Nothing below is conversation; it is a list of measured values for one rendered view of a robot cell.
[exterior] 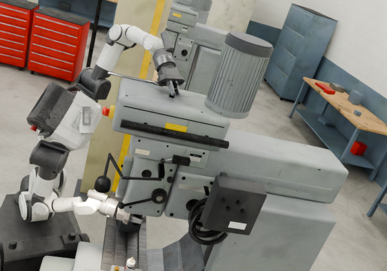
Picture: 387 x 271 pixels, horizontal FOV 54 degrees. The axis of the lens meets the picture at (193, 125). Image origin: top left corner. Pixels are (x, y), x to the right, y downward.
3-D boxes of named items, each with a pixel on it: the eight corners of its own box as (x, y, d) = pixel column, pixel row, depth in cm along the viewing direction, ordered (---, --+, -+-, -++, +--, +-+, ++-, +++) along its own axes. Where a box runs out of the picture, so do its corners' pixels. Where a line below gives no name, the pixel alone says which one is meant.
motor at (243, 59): (208, 113, 158) (233, 38, 145) (201, 95, 176) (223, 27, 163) (253, 123, 163) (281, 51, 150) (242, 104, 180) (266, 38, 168)
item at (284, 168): (175, 178, 169) (188, 139, 161) (172, 152, 189) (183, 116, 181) (333, 206, 187) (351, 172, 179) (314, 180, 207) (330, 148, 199)
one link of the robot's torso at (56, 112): (10, 132, 196) (23, 130, 167) (45, 78, 207) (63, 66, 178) (61, 160, 210) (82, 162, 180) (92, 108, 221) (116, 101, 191)
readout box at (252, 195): (203, 231, 149) (219, 188, 141) (200, 216, 157) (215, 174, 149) (250, 238, 154) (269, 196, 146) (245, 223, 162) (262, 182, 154)
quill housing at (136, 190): (121, 215, 175) (136, 156, 163) (123, 188, 194) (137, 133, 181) (162, 221, 180) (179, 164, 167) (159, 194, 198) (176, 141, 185)
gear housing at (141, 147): (128, 157, 160) (133, 136, 156) (130, 130, 182) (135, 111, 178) (204, 170, 168) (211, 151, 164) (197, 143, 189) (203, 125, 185)
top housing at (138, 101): (110, 132, 153) (118, 96, 147) (114, 106, 176) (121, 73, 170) (220, 154, 164) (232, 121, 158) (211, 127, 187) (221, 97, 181)
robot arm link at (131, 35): (156, 36, 181) (133, 25, 193) (140, 28, 173) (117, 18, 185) (147, 57, 183) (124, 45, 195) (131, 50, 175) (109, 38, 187)
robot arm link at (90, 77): (101, 62, 200) (89, 85, 203) (88, 59, 192) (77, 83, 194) (116, 72, 195) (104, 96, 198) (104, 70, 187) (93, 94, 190)
